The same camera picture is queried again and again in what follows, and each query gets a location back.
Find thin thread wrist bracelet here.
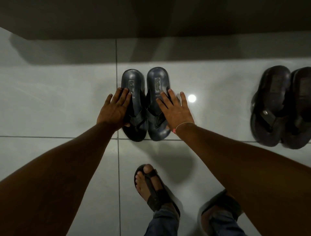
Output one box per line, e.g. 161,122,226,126
173,122,195,135

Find black strap sandal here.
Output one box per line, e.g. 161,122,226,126
134,164,181,217
197,189,244,236

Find blue jeans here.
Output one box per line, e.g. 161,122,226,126
144,205,248,236

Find dark blue flip-flop slipper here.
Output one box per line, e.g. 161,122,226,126
145,67,172,142
121,69,148,142

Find person's foot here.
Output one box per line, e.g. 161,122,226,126
200,198,240,236
135,164,180,217

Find person's right hand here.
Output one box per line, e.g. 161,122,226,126
156,89,195,133

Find person's left foot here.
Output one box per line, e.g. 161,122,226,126
135,164,180,217

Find person's right foot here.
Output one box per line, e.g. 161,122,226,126
200,198,240,236

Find person's right forearm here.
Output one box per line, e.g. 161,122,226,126
175,123,311,236

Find person's left hand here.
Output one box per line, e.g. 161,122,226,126
97,88,133,132

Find person's left forearm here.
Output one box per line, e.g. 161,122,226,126
0,122,117,236

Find dark brown flip-flop slipper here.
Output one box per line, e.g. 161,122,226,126
250,65,292,147
281,67,311,150

